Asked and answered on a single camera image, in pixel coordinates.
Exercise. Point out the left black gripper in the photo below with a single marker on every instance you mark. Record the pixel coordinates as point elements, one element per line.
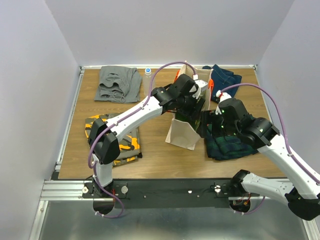
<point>199,107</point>

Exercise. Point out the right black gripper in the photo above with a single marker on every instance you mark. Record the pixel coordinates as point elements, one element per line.
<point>204,119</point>

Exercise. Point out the beige canvas tote bag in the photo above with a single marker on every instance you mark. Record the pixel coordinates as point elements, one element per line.
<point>180,133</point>

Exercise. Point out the clear plastic water bottle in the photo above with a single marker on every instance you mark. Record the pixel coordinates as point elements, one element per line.
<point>146,80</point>

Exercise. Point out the green glass bottle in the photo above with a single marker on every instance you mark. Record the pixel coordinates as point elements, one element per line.
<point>193,123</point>

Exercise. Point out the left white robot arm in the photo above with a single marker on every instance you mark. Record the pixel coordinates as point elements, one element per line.
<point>104,137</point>

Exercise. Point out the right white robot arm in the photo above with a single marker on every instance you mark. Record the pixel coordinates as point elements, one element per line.
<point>301,194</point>

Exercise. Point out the green plaid folded cloth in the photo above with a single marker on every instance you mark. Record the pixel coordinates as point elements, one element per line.
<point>223,148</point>

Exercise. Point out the dark blue folded jeans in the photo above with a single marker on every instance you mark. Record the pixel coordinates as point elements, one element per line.
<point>222,78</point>

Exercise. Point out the orange camouflage folded pants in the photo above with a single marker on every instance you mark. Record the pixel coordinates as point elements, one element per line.
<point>129,146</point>

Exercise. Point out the grey folded shorts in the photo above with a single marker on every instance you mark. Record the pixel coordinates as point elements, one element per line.
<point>118,84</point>

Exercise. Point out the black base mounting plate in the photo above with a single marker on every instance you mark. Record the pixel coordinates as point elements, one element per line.
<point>175,192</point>

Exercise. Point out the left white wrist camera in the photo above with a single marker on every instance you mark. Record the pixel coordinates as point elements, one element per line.
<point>200,85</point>

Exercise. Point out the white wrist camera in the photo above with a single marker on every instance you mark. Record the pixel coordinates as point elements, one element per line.
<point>222,96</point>
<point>200,85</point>

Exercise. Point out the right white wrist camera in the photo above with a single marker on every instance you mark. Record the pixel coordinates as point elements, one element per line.
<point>222,96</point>

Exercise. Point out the aluminium rail frame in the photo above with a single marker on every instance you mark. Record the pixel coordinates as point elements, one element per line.
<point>63,213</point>

